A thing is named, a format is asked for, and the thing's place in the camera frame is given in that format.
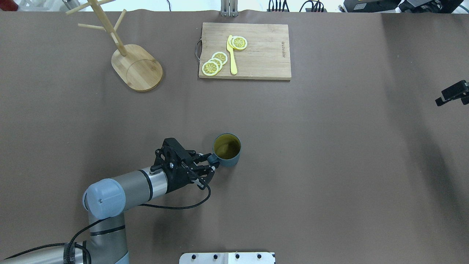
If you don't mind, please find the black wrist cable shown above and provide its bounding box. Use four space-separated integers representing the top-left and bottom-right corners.
0 180 212 264

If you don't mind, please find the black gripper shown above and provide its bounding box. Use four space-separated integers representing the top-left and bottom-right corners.
154 137 218 194

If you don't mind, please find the lemon slice by knife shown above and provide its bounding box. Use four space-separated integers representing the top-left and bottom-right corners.
230 36 248 50

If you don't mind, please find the wooden cutting board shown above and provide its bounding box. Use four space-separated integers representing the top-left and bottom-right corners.
198 22 292 81

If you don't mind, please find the wooden cup rack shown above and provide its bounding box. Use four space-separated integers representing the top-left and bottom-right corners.
66 0 163 92

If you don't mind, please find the middle lemon slice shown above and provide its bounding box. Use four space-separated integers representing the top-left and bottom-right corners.
209 58 223 71

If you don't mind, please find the aluminium frame post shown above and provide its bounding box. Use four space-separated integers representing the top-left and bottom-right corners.
221 0 239 17

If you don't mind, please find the lemon slice near handle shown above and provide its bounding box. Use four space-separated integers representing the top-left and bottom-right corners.
201 61 219 76

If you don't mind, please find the yellow plastic knife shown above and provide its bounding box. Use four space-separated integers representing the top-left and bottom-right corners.
226 35 238 75

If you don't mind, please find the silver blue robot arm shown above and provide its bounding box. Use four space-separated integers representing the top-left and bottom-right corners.
1 137 220 264

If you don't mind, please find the blue cup yellow inside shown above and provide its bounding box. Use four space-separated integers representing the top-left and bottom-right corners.
207 133 241 167

